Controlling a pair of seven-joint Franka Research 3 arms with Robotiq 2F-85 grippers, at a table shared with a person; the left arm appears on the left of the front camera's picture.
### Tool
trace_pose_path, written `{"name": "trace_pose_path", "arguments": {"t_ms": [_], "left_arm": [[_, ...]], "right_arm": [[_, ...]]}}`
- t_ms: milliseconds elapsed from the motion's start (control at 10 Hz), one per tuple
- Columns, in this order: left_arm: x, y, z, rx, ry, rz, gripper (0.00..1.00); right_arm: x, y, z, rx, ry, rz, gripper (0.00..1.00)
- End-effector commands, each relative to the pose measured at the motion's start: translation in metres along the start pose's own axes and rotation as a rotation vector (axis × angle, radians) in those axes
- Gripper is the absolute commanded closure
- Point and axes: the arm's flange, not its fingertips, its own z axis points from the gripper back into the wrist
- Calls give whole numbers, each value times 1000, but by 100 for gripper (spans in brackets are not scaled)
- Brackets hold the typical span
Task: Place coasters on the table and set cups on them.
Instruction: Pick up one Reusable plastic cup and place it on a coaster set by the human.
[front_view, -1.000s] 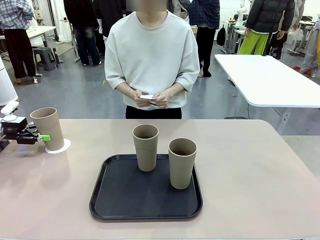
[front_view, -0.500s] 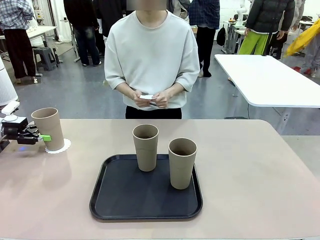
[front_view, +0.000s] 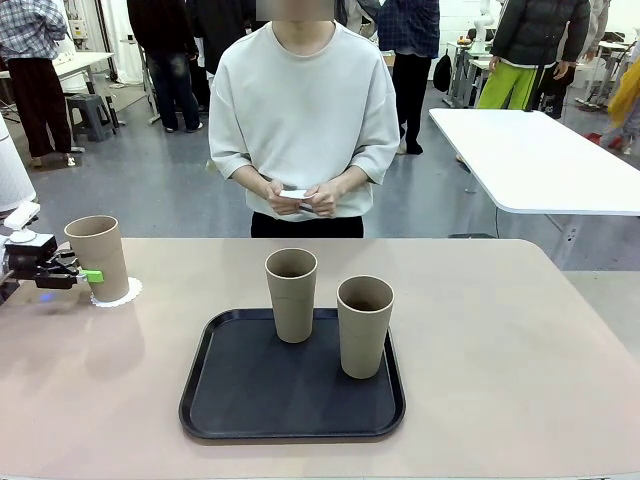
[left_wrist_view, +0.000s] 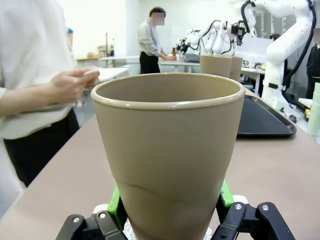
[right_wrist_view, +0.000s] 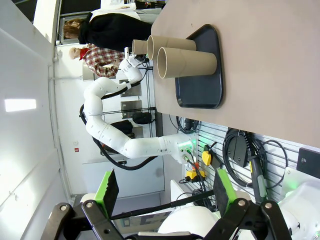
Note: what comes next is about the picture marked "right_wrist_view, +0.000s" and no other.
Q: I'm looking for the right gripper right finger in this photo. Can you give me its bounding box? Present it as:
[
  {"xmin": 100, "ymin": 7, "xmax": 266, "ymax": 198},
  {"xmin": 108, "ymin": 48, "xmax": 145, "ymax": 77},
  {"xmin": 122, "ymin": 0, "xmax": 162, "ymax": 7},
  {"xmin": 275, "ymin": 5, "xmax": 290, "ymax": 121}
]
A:
[{"xmin": 204, "ymin": 168, "xmax": 293, "ymax": 240}]

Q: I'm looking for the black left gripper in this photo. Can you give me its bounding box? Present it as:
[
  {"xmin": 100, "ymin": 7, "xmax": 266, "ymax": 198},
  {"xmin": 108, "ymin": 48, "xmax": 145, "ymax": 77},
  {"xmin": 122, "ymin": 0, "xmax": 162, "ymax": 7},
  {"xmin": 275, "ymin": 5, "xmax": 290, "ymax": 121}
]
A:
[{"xmin": 130, "ymin": 52, "xmax": 147, "ymax": 65}]

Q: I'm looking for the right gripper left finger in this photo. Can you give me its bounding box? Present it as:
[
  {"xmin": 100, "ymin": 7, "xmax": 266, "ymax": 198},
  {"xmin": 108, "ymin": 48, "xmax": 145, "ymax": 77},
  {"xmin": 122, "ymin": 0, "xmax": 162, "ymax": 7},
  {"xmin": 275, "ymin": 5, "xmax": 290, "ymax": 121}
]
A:
[{"xmin": 47, "ymin": 168, "xmax": 125, "ymax": 240}]

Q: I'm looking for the tall tan cup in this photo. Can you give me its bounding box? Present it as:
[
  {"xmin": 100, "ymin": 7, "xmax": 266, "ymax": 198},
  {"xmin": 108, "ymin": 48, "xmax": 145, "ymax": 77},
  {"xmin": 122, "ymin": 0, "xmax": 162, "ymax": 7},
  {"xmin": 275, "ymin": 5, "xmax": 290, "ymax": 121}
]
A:
[
  {"xmin": 156, "ymin": 46, "xmax": 218, "ymax": 80},
  {"xmin": 146, "ymin": 34, "xmax": 197, "ymax": 61},
  {"xmin": 131, "ymin": 39, "xmax": 149, "ymax": 55}
]

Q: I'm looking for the yellow emergency stop box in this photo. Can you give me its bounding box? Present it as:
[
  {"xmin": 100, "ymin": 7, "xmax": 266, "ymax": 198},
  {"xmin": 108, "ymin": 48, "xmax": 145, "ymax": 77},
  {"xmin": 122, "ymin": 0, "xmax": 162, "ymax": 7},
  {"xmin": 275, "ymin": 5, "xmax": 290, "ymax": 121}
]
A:
[{"xmin": 186, "ymin": 169, "xmax": 206, "ymax": 183}]

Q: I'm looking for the grey metal panel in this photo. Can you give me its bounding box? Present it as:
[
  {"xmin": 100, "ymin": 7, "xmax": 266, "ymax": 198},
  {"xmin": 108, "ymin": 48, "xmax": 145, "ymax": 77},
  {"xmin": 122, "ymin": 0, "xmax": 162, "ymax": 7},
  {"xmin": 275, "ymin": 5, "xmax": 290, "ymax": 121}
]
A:
[
  {"xmin": 120, "ymin": 99, "xmax": 142, "ymax": 120},
  {"xmin": 119, "ymin": 79, "xmax": 142, "ymax": 98}
]

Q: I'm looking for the person in plaid shirt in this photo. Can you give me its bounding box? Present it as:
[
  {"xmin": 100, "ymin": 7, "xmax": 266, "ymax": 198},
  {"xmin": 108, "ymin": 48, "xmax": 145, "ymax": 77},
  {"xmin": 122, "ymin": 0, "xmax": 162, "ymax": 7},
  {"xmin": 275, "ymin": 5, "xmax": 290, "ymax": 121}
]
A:
[{"xmin": 68, "ymin": 43, "xmax": 126, "ymax": 79}]

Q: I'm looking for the person in black hooded coat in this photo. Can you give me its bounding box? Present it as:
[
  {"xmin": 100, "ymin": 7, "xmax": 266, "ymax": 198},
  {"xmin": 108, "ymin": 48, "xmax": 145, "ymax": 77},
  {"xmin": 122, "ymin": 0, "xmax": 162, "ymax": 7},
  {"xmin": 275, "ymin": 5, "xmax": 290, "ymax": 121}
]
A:
[{"xmin": 62, "ymin": 11, "xmax": 161, "ymax": 52}]

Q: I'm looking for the yellow button on black plate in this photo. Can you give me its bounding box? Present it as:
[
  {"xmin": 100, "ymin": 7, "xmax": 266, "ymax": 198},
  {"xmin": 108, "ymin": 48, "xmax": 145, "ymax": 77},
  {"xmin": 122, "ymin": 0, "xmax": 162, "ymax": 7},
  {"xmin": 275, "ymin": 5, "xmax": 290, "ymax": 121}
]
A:
[{"xmin": 201, "ymin": 144, "xmax": 223, "ymax": 170}]

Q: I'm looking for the black green handheld device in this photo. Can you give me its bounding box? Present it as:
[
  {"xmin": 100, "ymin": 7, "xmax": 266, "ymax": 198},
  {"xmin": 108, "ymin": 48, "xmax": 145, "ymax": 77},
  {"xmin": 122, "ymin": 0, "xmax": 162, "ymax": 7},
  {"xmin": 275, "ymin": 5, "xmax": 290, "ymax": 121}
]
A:
[{"xmin": 248, "ymin": 147, "xmax": 268, "ymax": 204}]

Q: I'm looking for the black backpack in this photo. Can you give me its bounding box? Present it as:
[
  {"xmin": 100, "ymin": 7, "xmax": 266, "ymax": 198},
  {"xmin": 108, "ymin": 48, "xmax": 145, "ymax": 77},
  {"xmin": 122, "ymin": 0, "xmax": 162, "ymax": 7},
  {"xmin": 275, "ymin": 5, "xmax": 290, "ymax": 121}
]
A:
[{"xmin": 131, "ymin": 111, "xmax": 153, "ymax": 125}]

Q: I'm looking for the dark navy hanging jacket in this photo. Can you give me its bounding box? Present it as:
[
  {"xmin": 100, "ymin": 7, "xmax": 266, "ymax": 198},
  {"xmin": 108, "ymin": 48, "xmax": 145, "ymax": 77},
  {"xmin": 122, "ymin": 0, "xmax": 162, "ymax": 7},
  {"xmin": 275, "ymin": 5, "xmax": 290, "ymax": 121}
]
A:
[{"xmin": 110, "ymin": 119, "xmax": 133, "ymax": 130}]

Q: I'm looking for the black plastic tray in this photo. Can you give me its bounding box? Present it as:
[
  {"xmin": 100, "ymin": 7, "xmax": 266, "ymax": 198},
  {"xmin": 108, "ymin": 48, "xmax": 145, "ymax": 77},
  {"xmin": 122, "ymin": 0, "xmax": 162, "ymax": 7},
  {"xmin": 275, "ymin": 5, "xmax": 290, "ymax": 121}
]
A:
[{"xmin": 174, "ymin": 23, "xmax": 223, "ymax": 110}]

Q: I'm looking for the black mounting plate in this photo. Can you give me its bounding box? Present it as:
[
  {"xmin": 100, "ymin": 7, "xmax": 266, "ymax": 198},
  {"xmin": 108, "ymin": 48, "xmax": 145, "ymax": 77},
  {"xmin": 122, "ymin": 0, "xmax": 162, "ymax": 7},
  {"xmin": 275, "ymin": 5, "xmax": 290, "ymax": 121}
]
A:
[{"xmin": 297, "ymin": 147, "xmax": 320, "ymax": 173}]

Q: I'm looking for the ceiling light panel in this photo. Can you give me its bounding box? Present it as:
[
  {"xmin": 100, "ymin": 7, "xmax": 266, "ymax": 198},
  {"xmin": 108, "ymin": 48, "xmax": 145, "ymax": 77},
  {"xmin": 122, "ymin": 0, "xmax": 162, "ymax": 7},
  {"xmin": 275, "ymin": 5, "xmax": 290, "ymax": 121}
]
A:
[{"xmin": 4, "ymin": 99, "xmax": 37, "ymax": 113}]

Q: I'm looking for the coiled black cable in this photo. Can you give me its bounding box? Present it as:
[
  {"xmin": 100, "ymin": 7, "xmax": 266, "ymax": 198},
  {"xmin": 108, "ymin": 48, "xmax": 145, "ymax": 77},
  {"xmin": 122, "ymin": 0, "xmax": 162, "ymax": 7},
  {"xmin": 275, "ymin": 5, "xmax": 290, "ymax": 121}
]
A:
[{"xmin": 222, "ymin": 128, "xmax": 288, "ymax": 189}]

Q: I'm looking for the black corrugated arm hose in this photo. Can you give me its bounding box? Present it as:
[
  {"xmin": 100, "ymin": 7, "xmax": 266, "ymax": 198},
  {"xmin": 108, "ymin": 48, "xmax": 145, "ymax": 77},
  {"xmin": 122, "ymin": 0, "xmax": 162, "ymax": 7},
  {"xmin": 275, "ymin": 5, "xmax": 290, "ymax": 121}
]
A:
[{"xmin": 79, "ymin": 82, "xmax": 161, "ymax": 171}]

